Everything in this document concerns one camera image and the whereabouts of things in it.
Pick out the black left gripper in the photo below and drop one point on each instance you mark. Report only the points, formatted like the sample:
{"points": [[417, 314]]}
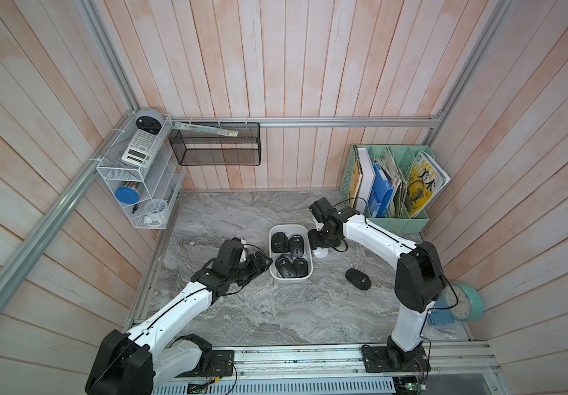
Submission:
{"points": [[254, 269]]}

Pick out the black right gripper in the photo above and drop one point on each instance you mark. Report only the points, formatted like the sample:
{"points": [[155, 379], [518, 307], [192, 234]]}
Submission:
{"points": [[313, 242]]}

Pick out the white mouse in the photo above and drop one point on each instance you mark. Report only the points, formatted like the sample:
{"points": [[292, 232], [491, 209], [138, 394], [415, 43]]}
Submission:
{"points": [[320, 253]]}

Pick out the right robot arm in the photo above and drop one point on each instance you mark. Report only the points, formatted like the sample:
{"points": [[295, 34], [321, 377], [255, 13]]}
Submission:
{"points": [[419, 277]]}

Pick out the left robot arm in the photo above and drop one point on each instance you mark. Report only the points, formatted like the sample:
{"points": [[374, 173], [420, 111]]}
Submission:
{"points": [[150, 354]]}

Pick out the white storage box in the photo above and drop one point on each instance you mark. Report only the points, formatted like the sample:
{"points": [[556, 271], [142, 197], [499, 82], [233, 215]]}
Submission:
{"points": [[289, 230]]}

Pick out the white book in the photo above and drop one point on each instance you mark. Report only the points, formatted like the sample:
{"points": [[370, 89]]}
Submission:
{"points": [[365, 180]]}

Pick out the beige book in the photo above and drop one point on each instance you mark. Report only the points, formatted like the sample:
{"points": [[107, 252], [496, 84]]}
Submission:
{"points": [[355, 183]]}

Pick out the blue binder folder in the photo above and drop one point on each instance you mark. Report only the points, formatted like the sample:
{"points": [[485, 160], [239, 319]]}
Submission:
{"points": [[382, 192]]}

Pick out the green folder with papers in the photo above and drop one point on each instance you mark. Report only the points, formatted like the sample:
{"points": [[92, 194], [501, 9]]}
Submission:
{"points": [[390, 167]]}

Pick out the green plastic file organizer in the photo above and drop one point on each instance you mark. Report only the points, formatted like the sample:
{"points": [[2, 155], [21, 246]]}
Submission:
{"points": [[404, 155]]}

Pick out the yellow cover magazine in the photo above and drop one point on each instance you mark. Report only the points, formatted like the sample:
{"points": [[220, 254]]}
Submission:
{"points": [[426, 180]]}

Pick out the white cup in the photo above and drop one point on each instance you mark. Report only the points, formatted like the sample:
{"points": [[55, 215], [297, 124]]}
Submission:
{"points": [[155, 211]]}

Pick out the ruler on basket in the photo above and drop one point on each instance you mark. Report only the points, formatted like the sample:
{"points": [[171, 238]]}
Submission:
{"points": [[191, 127]]}

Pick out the blue wallet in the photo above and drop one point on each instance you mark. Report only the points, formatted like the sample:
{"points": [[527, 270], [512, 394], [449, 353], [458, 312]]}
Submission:
{"points": [[440, 317]]}

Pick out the blue lid jar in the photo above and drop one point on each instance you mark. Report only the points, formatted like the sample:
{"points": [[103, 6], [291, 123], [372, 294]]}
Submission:
{"points": [[128, 193]]}

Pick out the green round alarm clock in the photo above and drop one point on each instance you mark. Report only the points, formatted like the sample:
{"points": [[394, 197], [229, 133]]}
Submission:
{"points": [[464, 302]]}

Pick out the white calculator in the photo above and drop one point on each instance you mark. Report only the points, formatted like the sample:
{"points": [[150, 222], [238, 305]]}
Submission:
{"points": [[142, 149]]}

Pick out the round grey speaker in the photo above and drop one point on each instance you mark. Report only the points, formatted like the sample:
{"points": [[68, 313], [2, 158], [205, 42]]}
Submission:
{"points": [[149, 120]]}

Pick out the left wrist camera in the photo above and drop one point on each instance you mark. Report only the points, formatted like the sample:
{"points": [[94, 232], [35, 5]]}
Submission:
{"points": [[231, 255]]}

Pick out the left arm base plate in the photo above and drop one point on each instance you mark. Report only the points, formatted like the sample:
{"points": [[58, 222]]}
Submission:
{"points": [[217, 363]]}

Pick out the black wire basket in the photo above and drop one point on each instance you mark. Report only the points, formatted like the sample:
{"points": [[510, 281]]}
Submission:
{"points": [[202, 149]]}

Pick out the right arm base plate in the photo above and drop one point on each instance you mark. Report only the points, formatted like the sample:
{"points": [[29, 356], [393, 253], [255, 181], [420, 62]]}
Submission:
{"points": [[393, 359]]}

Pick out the white wire shelf rack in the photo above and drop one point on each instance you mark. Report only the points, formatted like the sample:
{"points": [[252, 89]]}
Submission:
{"points": [[161, 180]]}

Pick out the aluminium front rail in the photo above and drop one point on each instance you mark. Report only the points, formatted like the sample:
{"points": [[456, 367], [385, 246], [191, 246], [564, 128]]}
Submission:
{"points": [[321, 361]]}

